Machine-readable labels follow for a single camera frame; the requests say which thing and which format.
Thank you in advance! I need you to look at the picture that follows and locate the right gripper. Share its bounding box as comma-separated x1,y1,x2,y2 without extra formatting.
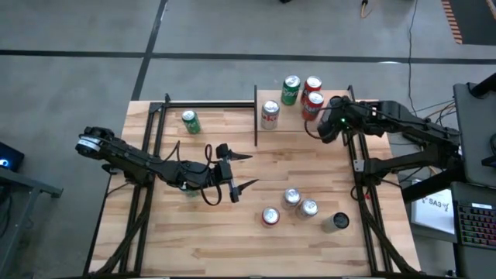
315,95,360,144

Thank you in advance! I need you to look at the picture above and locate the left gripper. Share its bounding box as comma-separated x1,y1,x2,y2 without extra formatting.
208,142,260,205

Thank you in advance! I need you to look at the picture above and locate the red Fanta strawberry can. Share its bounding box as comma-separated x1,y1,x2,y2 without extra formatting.
301,91,326,122
300,75,323,105
261,206,281,228

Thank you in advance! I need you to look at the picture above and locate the silver Diet Coke can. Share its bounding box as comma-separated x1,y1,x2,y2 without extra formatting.
260,99,281,131
281,187,302,212
296,198,319,221

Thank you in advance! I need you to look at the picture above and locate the white Celsius can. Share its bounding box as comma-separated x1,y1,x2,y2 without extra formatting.
320,212,351,235

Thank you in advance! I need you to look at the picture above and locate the white SA3 label sheet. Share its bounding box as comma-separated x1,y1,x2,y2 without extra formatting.
411,188,455,235

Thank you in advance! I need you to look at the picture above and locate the grey computer desk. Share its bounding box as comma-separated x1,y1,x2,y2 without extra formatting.
401,73,496,279

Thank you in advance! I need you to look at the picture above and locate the black mat with orange stripes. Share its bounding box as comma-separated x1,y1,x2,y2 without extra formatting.
441,0,496,46

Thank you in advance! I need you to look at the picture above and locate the black computer keyboard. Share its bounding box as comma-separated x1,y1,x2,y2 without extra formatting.
456,201,496,249

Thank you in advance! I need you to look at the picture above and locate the grey metal table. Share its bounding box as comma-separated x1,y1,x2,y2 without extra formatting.
0,166,65,268

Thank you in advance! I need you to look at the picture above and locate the black device with blue light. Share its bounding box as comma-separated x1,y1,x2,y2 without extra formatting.
0,141,26,172

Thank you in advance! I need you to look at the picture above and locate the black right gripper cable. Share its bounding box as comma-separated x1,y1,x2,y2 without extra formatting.
304,119,325,140

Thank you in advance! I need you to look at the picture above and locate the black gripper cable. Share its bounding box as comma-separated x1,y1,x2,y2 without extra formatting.
199,143,224,207
304,119,325,140

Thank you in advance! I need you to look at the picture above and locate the wooden shelf with black frame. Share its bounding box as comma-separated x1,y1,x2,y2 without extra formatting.
253,84,360,147

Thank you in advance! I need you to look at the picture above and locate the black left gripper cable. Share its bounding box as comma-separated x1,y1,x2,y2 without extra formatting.
199,143,224,207

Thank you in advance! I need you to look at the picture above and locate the black metal table frame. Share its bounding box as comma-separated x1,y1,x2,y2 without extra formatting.
83,92,422,279

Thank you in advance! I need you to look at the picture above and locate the thin black floor cable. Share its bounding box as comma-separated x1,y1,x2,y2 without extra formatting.
405,0,419,117

